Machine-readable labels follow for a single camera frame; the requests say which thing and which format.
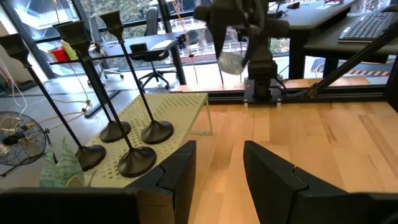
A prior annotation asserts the small black box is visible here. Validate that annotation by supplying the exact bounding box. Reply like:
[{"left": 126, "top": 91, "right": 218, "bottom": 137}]
[{"left": 129, "top": 42, "right": 149, "bottom": 53}]

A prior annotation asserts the black office chair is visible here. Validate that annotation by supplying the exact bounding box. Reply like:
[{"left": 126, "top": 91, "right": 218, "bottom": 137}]
[{"left": 129, "top": 46, "right": 180, "bottom": 91}]

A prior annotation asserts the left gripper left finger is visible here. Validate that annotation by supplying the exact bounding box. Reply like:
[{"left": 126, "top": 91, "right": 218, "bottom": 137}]
[{"left": 124, "top": 139, "right": 197, "bottom": 224}]

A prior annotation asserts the red container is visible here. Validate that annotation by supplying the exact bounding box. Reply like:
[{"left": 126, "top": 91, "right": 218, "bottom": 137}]
[{"left": 50, "top": 46, "right": 70, "bottom": 63}]

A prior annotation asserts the black office desk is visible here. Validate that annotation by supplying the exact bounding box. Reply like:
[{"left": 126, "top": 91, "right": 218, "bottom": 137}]
[
  {"left": 49, "top": 32, "right": 187, "bottom": 85},
  {"left": 269, "top": 0, "right": 358, "bottom": 80}
]

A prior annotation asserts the white chair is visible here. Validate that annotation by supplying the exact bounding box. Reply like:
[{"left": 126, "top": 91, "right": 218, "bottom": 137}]
[{"left": 88, "top": 14, "right": 124, "bottom": 80}]

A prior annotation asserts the black floor fan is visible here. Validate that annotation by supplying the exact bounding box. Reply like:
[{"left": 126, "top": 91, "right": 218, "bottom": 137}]
[{"left": 0, "top": 111, "right": 52, "bottom": 178}]

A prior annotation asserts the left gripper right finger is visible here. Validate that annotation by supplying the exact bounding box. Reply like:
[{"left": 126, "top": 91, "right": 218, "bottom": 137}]
[{"left": 243, "top": 140, "right": 354, "bottom": 224}]

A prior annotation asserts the black metal candlestick holder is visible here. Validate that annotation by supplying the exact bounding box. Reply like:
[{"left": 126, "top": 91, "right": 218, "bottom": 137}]
[
  {"left": 81, "top": 58, "right": 132, "bottom": 144},
  {"left": 52, "top": 20, "right": 157, "bottom": 179},
  {"left": 98, "top": 9, "right": 175, "bottom": 146},
  {"left": 0, "top": 32, "right": 107, "bottom": 172}
]

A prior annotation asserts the snake plant in white pot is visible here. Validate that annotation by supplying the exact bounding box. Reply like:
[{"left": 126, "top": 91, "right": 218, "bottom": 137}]
[{"left": 39, "top": 136, "right": 85, "bottom": 188}]

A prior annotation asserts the dark grey desk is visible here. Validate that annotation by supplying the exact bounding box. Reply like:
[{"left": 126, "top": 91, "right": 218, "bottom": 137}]
[{"left": 303, "top": 12, "right": 398, "bottom": 78}]

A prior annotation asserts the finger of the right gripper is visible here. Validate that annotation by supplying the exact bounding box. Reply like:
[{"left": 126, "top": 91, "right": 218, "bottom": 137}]
[
  {"left": 214, "top": 23, "right": 229, "bottom": 60},
  {"left": 241, "top": 46, "right": 252, "bottom": 68}
]

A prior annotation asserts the light blue mosaic candle holder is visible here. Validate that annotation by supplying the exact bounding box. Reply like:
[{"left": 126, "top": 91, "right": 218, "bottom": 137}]
[{"left": 216, "top": 51, "right": 246, "bottom": 76}]

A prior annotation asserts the black aluminium table frame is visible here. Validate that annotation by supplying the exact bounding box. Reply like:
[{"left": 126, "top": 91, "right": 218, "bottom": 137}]
[{"left": 169, "top": 20, "right": 398, "bottom": 113}]

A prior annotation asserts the black keyboard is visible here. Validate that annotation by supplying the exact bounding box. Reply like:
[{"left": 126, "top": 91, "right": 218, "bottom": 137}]
[{"left": 338, "top": 11, "right": 396, "bottom": 44}]

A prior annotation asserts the yellow-green container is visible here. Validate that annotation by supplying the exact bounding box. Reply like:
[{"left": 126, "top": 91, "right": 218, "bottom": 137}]
[{"left": 61, "top": 39, "right": 78, "bottom": 62}]

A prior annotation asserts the grey office chair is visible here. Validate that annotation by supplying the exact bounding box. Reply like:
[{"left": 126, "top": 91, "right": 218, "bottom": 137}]
[{"left": 145, "top": 6, "right": 160, "bottom": 37}]

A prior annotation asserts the green perforated metal shelf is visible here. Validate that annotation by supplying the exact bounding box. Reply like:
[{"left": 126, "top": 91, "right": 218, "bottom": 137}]
[{"left": 82, "top": 92, "right": 214, "bottom": 189}]

